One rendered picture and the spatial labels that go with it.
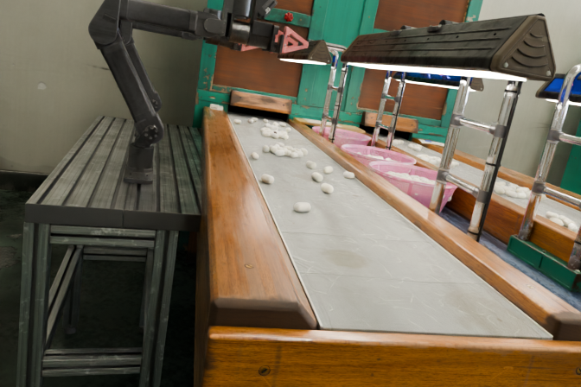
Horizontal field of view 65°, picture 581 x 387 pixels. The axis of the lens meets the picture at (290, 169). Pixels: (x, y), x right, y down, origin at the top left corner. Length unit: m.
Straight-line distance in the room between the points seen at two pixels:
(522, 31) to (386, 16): 1.85
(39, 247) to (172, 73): 2.15
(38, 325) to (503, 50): 0.99
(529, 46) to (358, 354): 0.40
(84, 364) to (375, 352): 0.77
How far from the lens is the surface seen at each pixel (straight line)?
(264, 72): 2.26
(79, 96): 3.10
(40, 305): 1.10
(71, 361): 1.17
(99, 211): 1.00
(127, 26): 1.79
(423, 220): 0.93
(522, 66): 0.60
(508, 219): 1.25
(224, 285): 0.51
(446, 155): 1.01
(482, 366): 0.60
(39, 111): 3.15
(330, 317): 0.54
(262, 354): 0.50
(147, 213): 0.99
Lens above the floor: 1.00
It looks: 12 degrees down
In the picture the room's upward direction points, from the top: 10 degrees clockwise
